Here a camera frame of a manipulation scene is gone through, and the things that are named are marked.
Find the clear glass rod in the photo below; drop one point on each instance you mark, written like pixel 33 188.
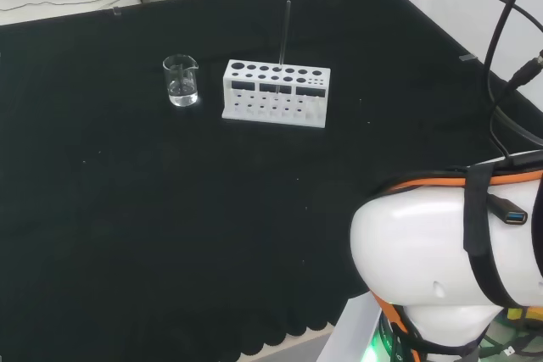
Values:
pixel 285 31

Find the clear glass beaker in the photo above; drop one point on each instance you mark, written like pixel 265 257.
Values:
pixel 182 99

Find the black bench cloth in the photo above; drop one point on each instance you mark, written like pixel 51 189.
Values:
pixel 169 209

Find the white test tube rack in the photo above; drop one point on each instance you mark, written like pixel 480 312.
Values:
pixel 275 121

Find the clear cloth clip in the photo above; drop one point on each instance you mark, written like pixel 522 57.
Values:
pixel 116 11
pixel 467 57

